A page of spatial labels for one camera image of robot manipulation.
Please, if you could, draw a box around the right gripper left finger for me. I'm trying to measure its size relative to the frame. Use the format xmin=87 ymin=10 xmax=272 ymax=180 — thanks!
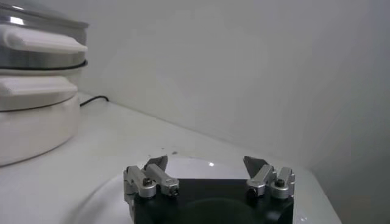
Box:
xmin=123 ymin=155 xmax=180 ymax=201

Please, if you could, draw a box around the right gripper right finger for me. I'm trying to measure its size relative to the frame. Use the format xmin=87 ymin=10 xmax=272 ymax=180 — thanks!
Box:
xmin=243 ymin=155 xmax=296 ymax=200

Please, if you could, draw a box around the glass pot lid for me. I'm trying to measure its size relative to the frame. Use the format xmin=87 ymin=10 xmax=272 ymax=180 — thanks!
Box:
xmin=0 ymin=0 xmax=90 ymax=28

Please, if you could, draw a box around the steel steamer basket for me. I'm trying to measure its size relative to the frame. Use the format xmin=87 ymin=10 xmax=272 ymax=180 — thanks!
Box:
xmin=0 ymin=18 xmax=90 ymax=70

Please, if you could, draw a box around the white round plate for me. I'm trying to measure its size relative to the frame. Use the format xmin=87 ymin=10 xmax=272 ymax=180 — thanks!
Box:
xmin=71 ymin=156 xmax=344 ymax=224

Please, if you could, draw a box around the white electric pot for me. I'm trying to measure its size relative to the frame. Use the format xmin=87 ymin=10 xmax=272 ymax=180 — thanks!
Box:
xmin=0 ymin=60 xmax=89 ymax=167

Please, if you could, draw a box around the black pot power cord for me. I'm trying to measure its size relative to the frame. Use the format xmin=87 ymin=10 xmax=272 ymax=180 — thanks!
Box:
xmin=79 ymin=95 xmax=110 ymax=107

